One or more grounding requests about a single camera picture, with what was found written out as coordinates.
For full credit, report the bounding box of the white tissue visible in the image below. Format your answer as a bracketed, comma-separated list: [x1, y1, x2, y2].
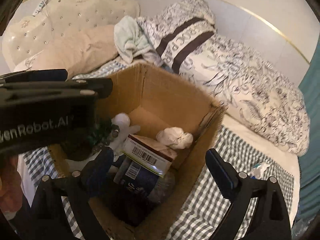
[156, 127, 194, 149]

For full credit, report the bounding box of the white foam cylinder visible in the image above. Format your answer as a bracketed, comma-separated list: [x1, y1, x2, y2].
[65, 113, 142, 174]

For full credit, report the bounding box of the cream and red medicine box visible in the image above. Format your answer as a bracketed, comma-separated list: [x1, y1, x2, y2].
[121, 134, 178, 178]

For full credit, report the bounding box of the cream tufted headboard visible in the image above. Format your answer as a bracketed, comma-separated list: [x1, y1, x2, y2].
[1, 0, 140, 65]

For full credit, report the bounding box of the teal curtain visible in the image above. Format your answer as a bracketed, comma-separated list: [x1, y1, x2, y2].
[297, 60, 320, 205]

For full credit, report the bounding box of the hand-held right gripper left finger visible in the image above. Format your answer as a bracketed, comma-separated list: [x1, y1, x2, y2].
[30, 147, 115, 240]

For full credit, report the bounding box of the person's left forearm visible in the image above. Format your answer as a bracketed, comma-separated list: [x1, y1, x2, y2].
[0, 155, 23, 213]

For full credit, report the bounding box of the brown cardboard box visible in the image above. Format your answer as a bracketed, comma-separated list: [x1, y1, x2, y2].
[49, 62, 228, 240]

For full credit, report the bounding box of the clear plastic bottle blue label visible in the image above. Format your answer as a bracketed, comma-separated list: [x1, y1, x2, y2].
[114, 155, 175, 205]

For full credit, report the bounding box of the dark bead bracelet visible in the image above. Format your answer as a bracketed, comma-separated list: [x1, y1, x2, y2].
[86, 120, 120, 153]

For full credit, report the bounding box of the light green towel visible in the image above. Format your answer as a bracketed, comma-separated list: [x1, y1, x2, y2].
[114, 15, 155, 63]

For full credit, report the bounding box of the grey checked blanket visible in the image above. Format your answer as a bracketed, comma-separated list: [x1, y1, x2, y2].
[22, 60, 295, 240]

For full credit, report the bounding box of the floral white duvet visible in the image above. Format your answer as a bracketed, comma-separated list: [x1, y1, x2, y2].
[136, 0, 310, 155]

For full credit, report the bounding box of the white bed sheet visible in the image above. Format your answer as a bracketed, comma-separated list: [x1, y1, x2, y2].
[220, 112, 300, 220]

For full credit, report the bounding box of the beige pillow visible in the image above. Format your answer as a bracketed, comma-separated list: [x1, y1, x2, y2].
[14, 24, 119, 73]

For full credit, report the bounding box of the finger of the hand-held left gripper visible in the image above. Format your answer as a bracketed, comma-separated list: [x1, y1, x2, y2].
[0, 78, 113, 99]
[0, 69, 68, 83]

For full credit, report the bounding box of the white remote control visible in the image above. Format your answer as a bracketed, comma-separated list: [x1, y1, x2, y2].
[33, 0, 48, 15]

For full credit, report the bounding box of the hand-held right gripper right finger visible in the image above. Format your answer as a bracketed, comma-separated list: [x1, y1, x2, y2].
[205, 148, 292, 240]

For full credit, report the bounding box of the white crumpled plastic wrapper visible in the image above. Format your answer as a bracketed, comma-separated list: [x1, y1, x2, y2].
[251, 162, 270, 179]

